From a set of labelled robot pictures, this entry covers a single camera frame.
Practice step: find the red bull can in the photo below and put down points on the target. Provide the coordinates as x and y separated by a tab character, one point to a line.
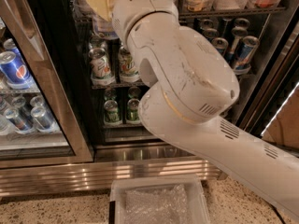
220	44
244	52

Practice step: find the green soda can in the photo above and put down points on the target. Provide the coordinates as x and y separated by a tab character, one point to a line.
132	110
112	113

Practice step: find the right front red bull can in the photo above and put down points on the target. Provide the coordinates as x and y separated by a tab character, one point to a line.
244	52

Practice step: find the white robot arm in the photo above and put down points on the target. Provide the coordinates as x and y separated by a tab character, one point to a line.
190	84

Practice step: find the clear plastic bin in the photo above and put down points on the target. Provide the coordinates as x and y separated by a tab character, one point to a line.
198	212

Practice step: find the silver can behind glass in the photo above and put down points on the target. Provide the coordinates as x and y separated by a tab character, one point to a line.
17	119
43	117

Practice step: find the bubble wrap sheet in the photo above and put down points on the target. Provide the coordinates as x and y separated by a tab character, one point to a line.
157	206

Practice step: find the stainless steel fridge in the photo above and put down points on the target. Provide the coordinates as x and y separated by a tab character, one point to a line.
119	152

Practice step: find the large pepsi can behind glass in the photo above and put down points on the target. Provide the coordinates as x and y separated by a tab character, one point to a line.
14	68

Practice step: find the front middle 7up can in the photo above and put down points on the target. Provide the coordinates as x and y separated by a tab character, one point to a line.
126	63

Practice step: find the left green soda can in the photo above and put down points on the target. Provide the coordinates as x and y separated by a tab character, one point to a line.
112	113

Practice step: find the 7up can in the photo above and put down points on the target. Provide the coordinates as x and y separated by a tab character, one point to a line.
99	63
126	63

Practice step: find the front left 7up can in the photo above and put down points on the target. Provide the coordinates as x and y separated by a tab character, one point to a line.
99	63

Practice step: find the stainless glass fridge door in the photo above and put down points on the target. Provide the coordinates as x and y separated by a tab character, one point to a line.
43	34

